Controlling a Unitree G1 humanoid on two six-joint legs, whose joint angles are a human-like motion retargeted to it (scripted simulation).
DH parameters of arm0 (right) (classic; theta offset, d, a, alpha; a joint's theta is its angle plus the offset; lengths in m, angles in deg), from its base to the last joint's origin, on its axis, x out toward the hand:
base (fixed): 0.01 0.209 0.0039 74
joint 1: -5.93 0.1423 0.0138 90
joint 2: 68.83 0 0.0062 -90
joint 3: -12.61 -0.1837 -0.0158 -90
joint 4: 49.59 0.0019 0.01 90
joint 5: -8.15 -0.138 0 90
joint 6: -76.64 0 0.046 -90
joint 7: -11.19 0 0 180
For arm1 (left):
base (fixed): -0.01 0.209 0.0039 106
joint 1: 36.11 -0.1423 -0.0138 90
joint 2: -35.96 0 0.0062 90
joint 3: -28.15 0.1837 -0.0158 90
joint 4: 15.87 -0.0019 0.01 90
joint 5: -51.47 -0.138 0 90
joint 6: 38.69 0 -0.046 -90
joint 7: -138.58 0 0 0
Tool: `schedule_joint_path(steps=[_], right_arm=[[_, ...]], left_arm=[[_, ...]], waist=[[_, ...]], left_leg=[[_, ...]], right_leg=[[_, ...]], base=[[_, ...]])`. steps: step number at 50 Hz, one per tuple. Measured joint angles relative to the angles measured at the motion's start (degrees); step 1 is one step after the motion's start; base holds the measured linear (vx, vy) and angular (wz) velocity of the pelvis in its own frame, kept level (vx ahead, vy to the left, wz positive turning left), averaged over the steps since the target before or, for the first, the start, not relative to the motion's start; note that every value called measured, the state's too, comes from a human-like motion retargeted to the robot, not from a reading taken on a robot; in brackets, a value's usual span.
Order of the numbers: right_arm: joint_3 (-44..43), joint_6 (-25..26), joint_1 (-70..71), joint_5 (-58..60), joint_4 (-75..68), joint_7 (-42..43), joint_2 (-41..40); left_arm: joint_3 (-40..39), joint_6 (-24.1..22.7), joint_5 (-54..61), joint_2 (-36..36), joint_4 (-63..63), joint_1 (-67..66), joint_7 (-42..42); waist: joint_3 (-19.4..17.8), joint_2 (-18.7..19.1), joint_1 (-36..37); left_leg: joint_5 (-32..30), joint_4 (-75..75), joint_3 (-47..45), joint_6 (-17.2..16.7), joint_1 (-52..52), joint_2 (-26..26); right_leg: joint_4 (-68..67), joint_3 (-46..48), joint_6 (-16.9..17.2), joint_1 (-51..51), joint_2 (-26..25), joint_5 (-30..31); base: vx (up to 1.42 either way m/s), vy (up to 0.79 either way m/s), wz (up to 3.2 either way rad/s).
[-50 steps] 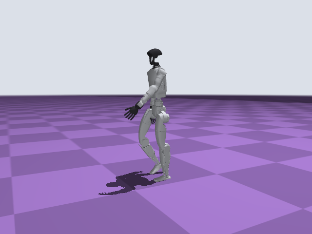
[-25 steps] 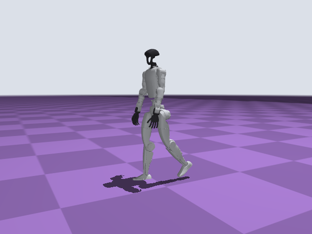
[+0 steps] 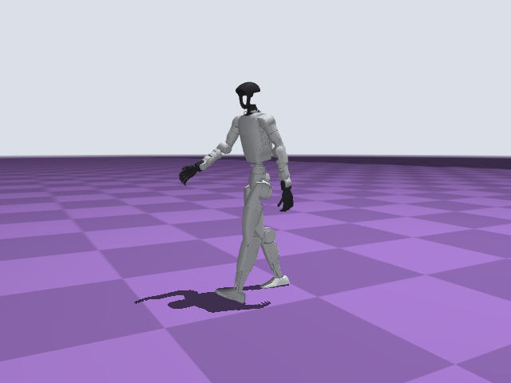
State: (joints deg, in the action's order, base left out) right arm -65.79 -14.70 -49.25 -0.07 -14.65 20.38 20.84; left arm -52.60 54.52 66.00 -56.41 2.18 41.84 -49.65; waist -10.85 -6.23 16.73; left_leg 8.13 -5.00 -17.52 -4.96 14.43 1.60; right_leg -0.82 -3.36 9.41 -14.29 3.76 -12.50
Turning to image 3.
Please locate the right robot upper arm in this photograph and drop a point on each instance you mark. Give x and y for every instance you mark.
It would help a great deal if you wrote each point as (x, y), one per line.
(226, 146)

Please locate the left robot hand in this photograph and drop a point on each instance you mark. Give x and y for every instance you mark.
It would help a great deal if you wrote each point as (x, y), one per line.
(287, 197)

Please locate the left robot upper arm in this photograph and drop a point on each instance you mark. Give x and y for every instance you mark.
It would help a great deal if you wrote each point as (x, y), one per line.
(267, 123)

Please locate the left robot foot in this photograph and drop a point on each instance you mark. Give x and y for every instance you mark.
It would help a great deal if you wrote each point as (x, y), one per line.
(232, 294)

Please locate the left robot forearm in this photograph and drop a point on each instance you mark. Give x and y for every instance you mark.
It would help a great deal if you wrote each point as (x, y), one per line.
(282, 166)

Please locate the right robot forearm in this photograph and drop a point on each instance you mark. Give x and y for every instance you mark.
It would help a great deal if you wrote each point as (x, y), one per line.
(211, 158)

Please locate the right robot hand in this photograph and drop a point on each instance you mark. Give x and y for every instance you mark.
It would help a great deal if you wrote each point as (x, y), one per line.
(190, 170)

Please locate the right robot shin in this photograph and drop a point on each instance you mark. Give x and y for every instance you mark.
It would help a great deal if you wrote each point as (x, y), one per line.
(271, 253)

